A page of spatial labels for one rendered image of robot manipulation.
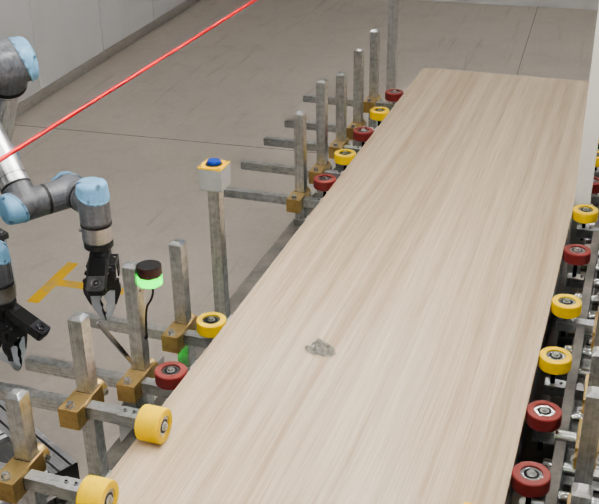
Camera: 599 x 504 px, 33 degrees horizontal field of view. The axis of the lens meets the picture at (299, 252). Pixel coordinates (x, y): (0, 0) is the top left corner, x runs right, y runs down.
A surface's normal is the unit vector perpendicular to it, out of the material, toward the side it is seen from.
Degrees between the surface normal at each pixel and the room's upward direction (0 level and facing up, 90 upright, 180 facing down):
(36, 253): 0
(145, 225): 0
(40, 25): 90
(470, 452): 0
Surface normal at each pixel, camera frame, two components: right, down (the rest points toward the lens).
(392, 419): -0.01, -0.89
